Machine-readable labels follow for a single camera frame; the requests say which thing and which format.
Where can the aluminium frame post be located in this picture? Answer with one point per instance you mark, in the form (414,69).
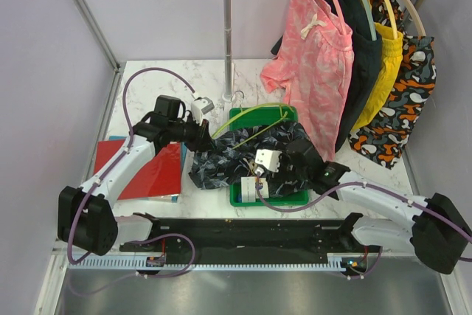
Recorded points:
(94,28)

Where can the red folder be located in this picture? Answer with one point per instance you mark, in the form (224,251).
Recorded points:
(125,173)

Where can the pink dress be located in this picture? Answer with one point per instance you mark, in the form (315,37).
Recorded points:
(314,67)

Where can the grey blue hanger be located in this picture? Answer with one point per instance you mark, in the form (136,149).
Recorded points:
(371,23)

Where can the green hanger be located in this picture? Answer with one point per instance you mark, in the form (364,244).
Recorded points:
(226,139)

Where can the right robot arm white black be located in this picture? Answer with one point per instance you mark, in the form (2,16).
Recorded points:
(431,228)

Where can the dark patterned shorts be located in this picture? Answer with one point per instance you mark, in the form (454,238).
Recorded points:
(217,169)

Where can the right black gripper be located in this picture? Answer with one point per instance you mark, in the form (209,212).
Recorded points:
(289,160)

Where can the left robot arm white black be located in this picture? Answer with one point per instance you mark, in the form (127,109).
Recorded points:
(85,216)

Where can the green plastic tray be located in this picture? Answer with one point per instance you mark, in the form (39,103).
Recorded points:
(263,115)

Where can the white cable duct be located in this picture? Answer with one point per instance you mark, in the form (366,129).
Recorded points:
(148,263)

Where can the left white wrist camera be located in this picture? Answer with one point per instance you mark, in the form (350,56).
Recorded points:
(200,107)

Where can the yellow shorts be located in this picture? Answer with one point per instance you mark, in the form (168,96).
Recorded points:
(391,54)

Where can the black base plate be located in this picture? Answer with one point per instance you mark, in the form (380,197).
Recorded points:
(213,241)

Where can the white blue price tag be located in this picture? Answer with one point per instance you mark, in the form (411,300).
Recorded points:
(249,191)

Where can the camouflage patterned shorts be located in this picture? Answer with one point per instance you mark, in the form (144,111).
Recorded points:
(384,139)

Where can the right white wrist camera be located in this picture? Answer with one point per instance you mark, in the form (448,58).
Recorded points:
(269,159)

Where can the dark navy garment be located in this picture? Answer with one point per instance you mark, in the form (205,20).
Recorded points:
(366,65)

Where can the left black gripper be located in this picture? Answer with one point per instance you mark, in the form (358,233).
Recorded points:
(201,136)

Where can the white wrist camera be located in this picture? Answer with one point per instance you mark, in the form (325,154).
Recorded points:
(200,107)
(269,159)

